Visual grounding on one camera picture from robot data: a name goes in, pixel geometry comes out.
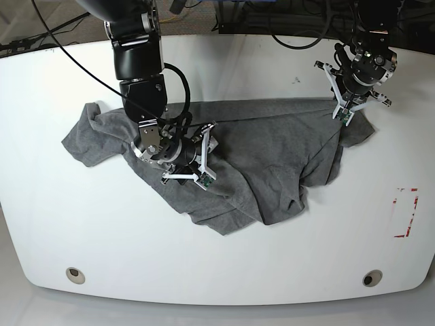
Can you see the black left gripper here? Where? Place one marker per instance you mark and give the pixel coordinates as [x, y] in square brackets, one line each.
[357, 85]

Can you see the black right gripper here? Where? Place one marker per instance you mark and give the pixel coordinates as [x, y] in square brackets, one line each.
[192, 150]

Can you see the grey T-shirt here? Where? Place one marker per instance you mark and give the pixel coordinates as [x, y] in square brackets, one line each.
[268, 152]

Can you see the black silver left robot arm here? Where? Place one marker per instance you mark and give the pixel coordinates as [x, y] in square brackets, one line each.
[373, 62]

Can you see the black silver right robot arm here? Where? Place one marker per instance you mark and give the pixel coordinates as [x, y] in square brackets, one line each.
[134, 31]

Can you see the red tape rectangle marking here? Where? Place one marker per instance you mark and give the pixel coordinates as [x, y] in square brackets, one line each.
[403, 211]

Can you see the black tripod stand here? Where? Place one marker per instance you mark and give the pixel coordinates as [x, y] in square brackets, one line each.
[21, 45]

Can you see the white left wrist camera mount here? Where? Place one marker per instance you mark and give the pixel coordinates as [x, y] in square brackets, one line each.
[345, 110]

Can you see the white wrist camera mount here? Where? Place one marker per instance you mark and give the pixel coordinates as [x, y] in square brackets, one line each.
[345, 110]
[202, 178]

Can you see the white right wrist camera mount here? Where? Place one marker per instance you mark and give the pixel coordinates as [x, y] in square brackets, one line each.
[202, 178]

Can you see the left table cable grommet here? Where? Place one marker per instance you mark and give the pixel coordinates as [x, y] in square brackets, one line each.
[75, 276]

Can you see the table cable grommet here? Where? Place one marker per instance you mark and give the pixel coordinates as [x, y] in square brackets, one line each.
[75, 276]
[372, 278]

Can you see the right table cable grommet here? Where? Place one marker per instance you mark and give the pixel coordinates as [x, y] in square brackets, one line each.
[372, 278]

